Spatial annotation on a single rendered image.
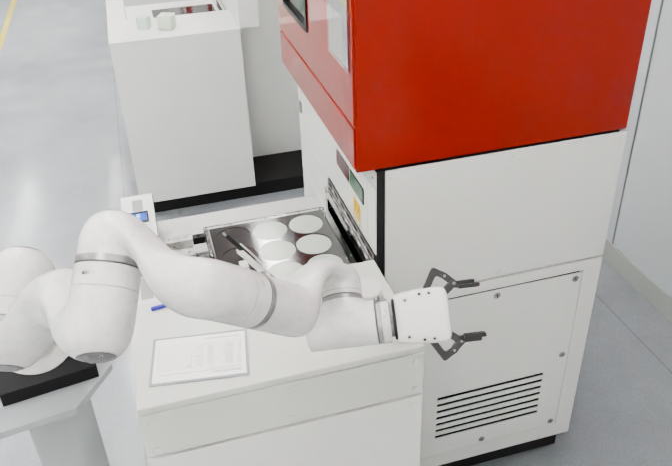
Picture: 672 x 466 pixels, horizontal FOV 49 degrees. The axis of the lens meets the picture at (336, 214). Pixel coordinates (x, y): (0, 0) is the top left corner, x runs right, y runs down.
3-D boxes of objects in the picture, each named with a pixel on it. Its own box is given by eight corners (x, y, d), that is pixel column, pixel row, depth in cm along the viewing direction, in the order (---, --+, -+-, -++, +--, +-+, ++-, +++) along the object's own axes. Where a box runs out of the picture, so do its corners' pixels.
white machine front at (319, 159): (309, 166, 264) (303, 60, 243) (384, 301, 197) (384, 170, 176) (300, 168, 263) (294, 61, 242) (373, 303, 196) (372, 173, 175)
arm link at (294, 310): (226, 239, 121) (331, 276, 145) (230, 333, 115) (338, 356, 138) (268, 223, 116) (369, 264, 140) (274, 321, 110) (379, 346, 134)
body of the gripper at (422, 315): (384, 291, 139) (443, 284, 138) (391, 345, 138) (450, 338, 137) (384, 293, 131) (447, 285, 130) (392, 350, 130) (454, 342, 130)
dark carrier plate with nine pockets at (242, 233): (321, 211, 223) (321, 209, 223) (354, 275, 195) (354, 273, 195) (208, 231, 215) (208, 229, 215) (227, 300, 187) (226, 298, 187)
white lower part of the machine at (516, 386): (466, 306, 322) (480, 139, 279) (566, 448, 255) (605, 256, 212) (312, 340, 307) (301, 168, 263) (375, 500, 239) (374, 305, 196)
